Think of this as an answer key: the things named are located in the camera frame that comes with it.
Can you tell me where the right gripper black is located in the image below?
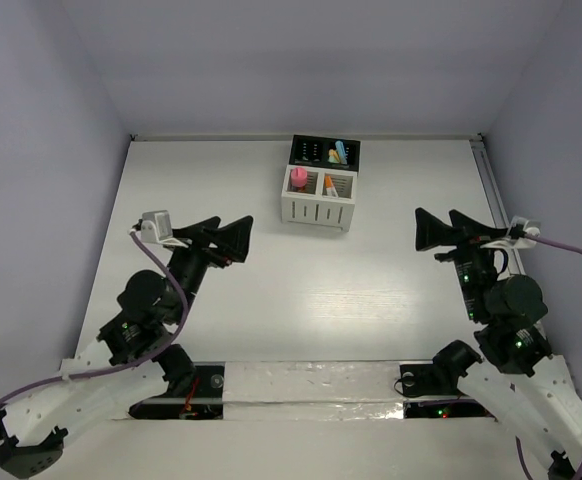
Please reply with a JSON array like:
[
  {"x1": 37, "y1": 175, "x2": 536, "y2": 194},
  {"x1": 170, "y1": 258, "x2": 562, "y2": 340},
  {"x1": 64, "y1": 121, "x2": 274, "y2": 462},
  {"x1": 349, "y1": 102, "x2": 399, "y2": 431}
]
[{"x1": 413, "y1": 205, "x2": 505, "y2": 319}]

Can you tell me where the pink capped tube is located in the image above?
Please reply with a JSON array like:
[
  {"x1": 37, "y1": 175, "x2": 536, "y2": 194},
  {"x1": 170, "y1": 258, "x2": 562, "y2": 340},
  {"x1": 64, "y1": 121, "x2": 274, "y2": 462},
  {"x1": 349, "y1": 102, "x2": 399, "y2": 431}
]
[{"x1": 289, "y1": 167, "x2": 308, "y2": 192}]

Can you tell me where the orange white pen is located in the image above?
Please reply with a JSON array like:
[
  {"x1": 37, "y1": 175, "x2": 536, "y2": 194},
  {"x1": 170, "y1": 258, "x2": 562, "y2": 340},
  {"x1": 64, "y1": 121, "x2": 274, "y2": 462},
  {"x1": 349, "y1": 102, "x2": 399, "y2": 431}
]
[{"x1": 324, "y1": 175, "x2": 338, "y2": 198}]

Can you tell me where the orange pink glue stick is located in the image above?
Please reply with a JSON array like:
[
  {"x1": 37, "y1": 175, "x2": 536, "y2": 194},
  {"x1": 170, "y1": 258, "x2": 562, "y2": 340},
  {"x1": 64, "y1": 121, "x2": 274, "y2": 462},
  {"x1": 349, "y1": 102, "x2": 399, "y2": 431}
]
[{"x1": 329, "y1": 149, "x2": 341, "y2": 163}]

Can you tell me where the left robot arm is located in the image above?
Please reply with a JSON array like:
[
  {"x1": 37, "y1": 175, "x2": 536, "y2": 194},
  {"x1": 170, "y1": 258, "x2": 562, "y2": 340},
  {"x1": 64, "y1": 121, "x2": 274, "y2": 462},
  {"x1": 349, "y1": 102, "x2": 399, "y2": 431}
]
[{"x1": 0, "y1": 210, "x2": 254, "y2": 479}]

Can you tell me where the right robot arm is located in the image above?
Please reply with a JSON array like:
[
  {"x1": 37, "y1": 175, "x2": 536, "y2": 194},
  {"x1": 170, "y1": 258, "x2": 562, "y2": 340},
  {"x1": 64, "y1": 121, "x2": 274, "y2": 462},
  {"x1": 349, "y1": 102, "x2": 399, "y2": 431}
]
[{"x1": 402, "y1": 208, "x2": 582, "y2": 479}]

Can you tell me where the white organizer container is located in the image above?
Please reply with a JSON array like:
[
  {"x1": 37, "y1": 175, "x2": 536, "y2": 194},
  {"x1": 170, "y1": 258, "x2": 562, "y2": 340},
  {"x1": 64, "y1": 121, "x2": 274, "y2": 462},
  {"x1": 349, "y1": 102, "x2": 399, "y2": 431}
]
[{"x1": 281, "y1": 165, "x2": 358, "y2": 232}]

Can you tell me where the black organizer container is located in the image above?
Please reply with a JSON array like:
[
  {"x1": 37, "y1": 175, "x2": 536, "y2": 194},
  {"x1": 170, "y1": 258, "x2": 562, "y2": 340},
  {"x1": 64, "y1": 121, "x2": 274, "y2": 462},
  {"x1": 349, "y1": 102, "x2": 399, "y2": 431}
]
[{"x1": 288, "y1": 135, "x2": 361, "y2": 172}]

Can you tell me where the foil covered front board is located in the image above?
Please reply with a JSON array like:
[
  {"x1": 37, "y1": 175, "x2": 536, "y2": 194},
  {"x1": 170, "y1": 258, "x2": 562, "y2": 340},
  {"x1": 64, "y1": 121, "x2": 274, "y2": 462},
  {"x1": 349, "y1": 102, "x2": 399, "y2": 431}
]
[{"x1": 222, "y1": 361, "x2": 405, "y2": 422}]

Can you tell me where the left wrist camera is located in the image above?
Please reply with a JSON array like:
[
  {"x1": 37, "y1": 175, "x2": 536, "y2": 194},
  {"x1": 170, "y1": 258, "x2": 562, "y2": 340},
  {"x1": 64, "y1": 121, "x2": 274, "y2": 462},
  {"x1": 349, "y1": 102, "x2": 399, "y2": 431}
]
[{"x1": 130, "y1": 210, "x2": 178, "y2": 246}]

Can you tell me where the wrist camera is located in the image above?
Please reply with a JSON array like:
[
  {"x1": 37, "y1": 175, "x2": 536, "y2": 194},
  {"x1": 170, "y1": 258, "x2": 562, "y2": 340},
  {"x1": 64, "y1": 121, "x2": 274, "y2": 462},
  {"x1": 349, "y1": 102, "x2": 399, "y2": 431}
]
[
  {"x1": 130, "y1": 210, "x2": 178, "y2": 246},
  {"x1": 483, "y1": 216, "x2": 541, "y2": 250}
]

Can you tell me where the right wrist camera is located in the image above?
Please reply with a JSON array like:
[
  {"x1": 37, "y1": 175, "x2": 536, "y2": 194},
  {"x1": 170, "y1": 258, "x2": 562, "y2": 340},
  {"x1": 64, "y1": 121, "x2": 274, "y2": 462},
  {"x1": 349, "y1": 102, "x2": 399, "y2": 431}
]
[{"x1": 483, "y1": 216, "x2": 541, "y2": 250}]

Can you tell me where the right aluminium rail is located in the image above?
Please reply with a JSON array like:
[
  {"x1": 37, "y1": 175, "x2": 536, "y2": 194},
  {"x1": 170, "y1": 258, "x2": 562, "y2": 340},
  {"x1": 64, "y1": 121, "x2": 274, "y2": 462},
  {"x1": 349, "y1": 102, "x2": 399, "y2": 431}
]
[{"x1": 469, "y1": 140, "x2": 525, "y2": 274}]

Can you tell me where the back wall rail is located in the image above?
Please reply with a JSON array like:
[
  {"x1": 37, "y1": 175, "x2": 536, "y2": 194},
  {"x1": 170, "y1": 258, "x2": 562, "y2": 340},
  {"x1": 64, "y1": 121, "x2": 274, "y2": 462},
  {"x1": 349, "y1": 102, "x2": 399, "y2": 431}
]
[{"x1": 129, "y1": 131, "x2": 485, "y2": 143}]

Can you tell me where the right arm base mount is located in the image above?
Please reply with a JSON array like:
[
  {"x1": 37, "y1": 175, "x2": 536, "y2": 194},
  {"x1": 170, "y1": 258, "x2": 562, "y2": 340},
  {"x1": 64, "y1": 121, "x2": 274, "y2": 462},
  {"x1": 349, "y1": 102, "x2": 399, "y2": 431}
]
[{"x1": 393, "y1": 348, "x2": 491, "y2": 420}]

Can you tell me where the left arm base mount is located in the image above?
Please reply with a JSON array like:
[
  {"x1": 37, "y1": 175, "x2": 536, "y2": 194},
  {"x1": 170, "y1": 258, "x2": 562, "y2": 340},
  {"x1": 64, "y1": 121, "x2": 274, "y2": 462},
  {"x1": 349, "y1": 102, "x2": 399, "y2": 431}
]
[{"x1": 128, "y1": 363, "x2": 225, "y2": 421}]

